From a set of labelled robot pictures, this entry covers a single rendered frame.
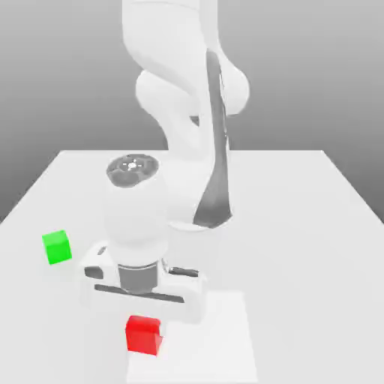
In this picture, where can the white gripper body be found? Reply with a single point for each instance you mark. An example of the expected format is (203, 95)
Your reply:
(186, 288)

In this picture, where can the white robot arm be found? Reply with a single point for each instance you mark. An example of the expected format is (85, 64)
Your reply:
(186, 168)

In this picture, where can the small red cube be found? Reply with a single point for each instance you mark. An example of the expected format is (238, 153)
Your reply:
(141, 336)

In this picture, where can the small green cube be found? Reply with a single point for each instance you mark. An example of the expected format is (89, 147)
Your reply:
(57, 249)

